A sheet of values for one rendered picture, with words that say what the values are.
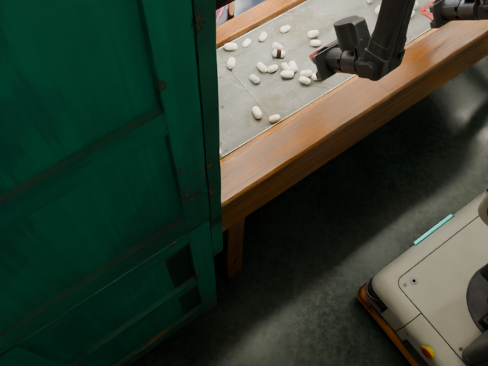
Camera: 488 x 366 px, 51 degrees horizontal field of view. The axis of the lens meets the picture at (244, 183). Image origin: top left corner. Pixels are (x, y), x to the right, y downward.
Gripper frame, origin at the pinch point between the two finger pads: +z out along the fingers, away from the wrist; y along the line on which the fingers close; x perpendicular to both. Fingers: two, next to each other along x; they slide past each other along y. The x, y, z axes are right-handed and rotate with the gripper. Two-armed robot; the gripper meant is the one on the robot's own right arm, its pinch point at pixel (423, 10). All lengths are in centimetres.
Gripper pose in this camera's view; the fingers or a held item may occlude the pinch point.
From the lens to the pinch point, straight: 161.2
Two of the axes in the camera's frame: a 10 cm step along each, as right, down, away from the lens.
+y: -8.1, 5.1, -2.8
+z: -4.5, -2.6, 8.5
